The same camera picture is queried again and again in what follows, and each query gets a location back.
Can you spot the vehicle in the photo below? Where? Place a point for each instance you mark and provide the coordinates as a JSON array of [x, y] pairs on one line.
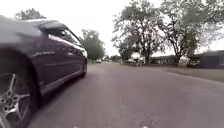
[[98, 61]]

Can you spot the leafy green tree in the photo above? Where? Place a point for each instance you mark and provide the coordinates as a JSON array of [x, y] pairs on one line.
[[92, 45], [29, 14]]

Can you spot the grey asphalt road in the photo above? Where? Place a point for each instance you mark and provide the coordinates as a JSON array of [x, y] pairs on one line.
[[133, 100]]

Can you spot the large leafy tree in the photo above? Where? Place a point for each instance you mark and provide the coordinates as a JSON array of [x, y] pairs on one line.
[[141, 28], [186, 23]]

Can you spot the dark purple car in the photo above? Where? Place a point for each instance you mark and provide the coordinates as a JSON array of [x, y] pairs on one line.
[[50, 60]]

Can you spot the grass verge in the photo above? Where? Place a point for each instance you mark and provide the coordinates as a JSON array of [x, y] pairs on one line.
[[200, 72]]

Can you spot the dark low building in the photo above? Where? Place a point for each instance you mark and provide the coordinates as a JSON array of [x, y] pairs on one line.
[[210, 60]]

